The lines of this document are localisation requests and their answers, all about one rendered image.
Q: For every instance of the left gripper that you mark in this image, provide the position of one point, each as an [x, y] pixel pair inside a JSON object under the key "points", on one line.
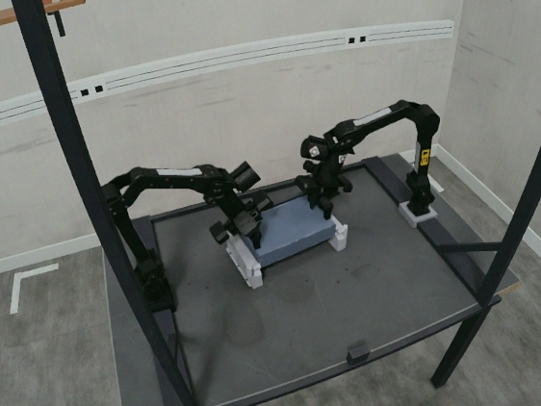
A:
{"points": [[260, 199]]}

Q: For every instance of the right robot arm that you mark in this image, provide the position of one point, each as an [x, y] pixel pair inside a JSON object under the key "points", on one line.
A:
{"points": [[351, 132]]}

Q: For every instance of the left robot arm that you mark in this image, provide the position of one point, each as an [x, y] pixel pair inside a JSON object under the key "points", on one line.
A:
{"points": [[206, 179]]}

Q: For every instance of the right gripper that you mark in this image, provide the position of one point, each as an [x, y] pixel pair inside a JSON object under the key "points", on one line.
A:
{"points": [[326, 179]]}

